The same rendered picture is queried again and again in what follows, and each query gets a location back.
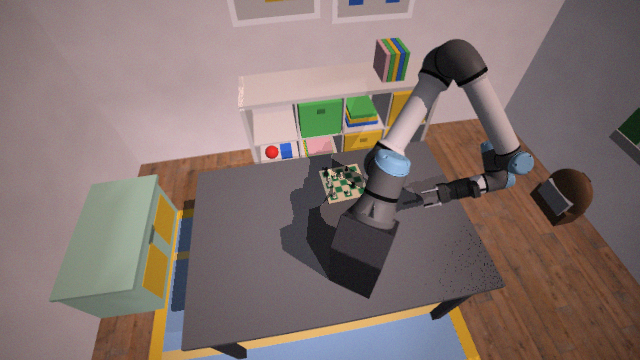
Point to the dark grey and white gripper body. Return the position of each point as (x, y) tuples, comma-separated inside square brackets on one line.
[(461, 188)]

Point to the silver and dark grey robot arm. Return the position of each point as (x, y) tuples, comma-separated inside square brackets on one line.
[(388, 170)]

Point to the green and cream chessboard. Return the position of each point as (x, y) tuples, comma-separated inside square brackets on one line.
[(341, 186)]

